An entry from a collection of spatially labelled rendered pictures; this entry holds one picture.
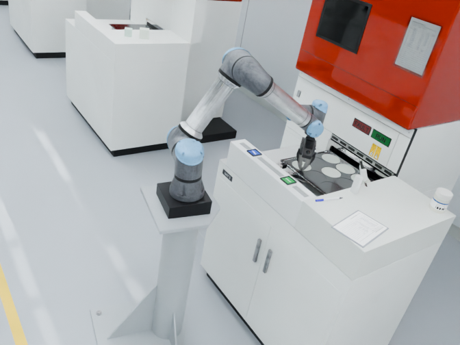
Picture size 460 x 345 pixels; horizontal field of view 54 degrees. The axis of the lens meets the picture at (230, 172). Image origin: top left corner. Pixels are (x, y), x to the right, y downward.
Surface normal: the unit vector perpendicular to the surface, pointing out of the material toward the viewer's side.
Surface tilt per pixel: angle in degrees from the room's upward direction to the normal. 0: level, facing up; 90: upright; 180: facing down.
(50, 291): 0
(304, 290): 90
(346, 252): 90
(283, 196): 90
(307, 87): 90
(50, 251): 0
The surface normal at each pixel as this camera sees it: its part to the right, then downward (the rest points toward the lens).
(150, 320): 0.40, 0.53
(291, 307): -0.82, 0.17
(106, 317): 0.17, -0.85
